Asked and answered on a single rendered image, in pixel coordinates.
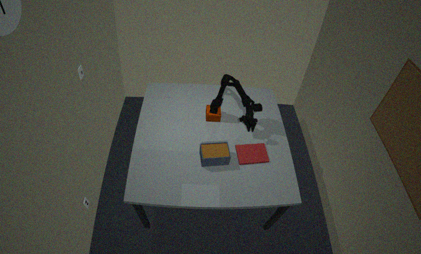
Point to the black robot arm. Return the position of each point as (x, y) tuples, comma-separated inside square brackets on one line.
[(246, 101)]

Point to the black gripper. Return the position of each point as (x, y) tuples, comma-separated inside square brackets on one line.
[(251, 122)]

